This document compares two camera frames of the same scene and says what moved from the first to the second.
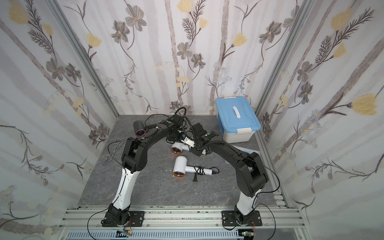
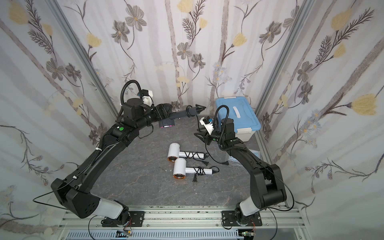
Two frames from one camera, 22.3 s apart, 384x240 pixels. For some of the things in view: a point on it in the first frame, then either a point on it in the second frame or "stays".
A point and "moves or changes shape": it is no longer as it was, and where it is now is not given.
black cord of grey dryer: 154,115 moves or changes shape
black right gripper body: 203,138 -> 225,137
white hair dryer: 177,147 moves or changes shape
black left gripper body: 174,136 -> 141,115
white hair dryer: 180,167 stays
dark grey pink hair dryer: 140,129 -> 191,112
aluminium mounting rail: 279,222 stays
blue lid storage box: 237,120 stays
